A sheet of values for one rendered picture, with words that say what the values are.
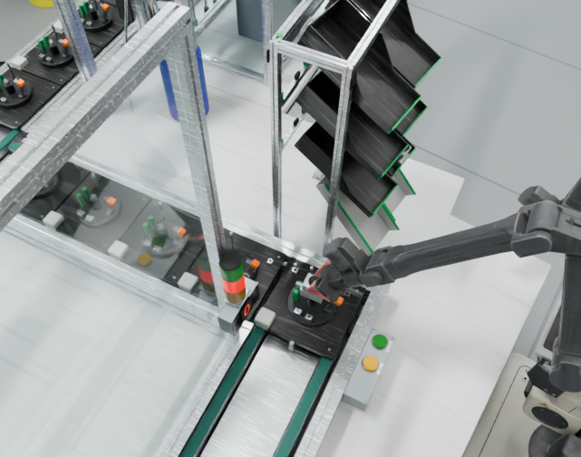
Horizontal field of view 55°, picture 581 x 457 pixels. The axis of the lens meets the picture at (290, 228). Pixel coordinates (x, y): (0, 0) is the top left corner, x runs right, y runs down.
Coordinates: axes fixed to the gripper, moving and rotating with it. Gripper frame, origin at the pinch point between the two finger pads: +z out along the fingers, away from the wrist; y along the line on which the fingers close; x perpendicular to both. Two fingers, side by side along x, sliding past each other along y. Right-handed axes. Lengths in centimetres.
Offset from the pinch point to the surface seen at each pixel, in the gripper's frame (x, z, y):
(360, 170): -9.0, -10.3, -30.6
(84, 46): -88, 62, -46
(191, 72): -61, -53, 19
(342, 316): 15.3, 4.3, -0.8
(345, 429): 32.2, 5.2, 24.0
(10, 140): -85, 89, -13
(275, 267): -3.2, 19.2, -6.8
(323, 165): -19.1, -9.6, -23.0
